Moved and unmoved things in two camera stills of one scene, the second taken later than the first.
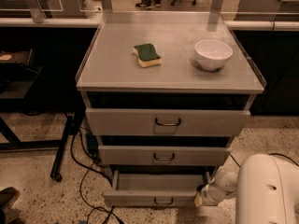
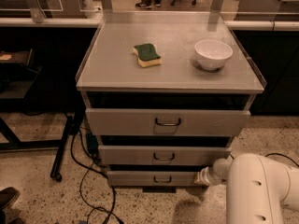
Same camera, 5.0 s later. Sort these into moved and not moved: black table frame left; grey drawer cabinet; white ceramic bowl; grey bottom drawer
Moved: grey bottom drawer
Not moved: black table frame left; grey drawer cabinet; white ceramic bowl
